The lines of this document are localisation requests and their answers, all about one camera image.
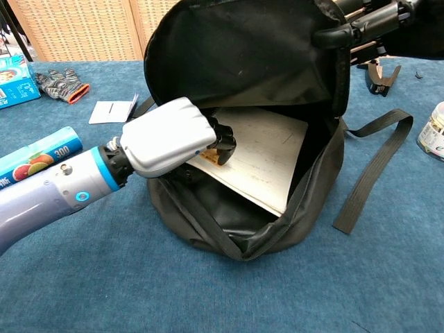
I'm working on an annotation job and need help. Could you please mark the grey knit work glove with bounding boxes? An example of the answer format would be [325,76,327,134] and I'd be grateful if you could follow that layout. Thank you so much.
[35,67,91,105]

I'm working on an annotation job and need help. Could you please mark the long blue plastic wrap box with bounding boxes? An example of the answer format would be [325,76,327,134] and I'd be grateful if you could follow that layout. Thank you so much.
[0,126,84,191]

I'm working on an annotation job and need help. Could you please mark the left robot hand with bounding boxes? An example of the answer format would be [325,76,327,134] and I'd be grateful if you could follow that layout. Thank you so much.
[120,96,238,179]

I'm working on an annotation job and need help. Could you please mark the rattan folding screen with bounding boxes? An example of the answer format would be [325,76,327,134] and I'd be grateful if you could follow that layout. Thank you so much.
[6,0,183,63]

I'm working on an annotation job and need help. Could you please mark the clear jar of coloured clips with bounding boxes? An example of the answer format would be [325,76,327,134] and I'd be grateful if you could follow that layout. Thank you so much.
[416,101,444,162]

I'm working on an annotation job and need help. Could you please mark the white spiral notebook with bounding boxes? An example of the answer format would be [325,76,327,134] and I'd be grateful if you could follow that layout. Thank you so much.
[185,107,310,219]

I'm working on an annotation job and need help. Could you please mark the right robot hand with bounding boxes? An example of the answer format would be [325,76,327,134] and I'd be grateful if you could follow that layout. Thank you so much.
[313,0,444,60]

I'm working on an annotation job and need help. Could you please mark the blue cookie box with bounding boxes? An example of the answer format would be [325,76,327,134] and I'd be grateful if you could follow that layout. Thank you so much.
[0,54,42,110]

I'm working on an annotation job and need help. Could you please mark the black folding tool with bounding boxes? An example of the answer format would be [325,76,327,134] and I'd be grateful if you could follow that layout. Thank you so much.
[357,58,403,96]

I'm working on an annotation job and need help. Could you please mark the small white barcode card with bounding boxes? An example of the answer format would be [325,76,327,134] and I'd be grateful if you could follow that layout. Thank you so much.
[87,91,140,126]

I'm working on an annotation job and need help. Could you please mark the black backpack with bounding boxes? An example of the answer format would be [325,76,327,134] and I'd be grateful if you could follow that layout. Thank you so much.
[133,0,415,262]

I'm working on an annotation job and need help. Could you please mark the blue table cloth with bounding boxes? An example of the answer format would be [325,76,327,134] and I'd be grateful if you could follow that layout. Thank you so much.
[0,56,444,333]

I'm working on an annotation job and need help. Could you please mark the black tripod stand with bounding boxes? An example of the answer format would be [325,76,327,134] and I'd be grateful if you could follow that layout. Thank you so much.
[0,0,35,62]

